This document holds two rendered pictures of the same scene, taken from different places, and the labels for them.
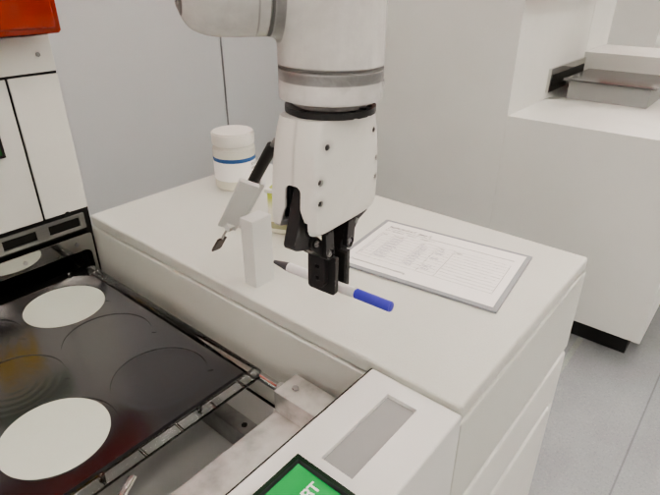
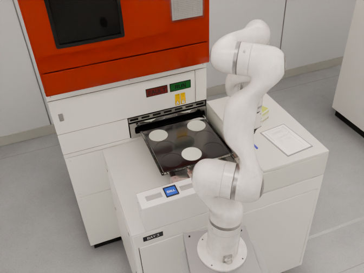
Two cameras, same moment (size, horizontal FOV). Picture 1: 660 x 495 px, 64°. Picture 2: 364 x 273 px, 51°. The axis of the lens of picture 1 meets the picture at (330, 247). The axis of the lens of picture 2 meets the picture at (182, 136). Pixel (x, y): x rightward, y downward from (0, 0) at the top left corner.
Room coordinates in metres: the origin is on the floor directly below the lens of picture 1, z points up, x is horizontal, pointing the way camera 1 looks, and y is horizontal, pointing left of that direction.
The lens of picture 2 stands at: (-0.91, -0.45, 2.12)
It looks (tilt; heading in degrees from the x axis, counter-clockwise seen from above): 37 degrees down; 31
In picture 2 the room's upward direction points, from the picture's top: 3 degrees counter-clockwise
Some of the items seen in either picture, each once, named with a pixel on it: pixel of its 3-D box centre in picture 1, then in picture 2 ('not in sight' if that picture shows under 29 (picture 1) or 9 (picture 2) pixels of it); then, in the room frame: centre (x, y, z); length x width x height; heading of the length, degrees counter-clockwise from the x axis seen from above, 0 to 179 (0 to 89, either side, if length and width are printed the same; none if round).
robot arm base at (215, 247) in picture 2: not in sight; (223, 234); (-0.06, -0.10, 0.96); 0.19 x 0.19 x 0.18
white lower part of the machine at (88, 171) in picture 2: not in sight; (131, 158); (0.65, 0.89, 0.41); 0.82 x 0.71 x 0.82; 140
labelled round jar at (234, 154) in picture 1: (234, 157); not in sight; (0.86, 0.16, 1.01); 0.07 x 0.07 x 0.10
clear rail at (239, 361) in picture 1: (161, 313); (217, 134); (0.57, 0.22, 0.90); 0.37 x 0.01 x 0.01; 50
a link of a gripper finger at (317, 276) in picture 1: (315, 263); not in sight; (0.42, 0.01, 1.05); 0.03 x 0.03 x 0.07; 54
